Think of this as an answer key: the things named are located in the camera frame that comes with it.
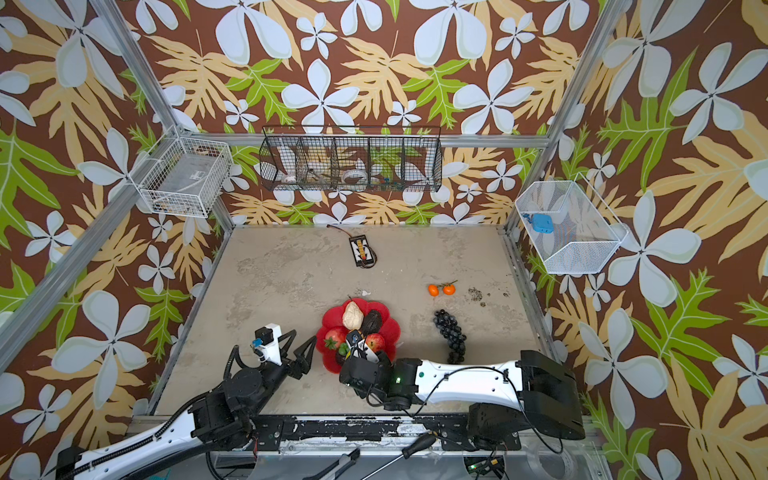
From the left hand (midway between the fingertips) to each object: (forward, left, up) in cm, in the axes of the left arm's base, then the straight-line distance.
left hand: (305, 334), depth 75 cm
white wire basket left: (+41, +38, +18) cm, 59 cm away
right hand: (-6, -13, -7) cm, 17 cm away
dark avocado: (+9, -17, -11) cm, 22 cm away
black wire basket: (+55, -10, +15) cm, 58 cm away
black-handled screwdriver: (-23, -28, -13) cm, 38 cm away
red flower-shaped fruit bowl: (+11, -5, -14) cm, 18 cm away
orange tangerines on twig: (+22, -42, -13) cm, 49 cm away
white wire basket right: (+27, -74, +12) cm, 79 cm away
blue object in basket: (+30, -67, +11) cm, 74 cm away
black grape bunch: (+6, -40, -11) cm, 42 cm away
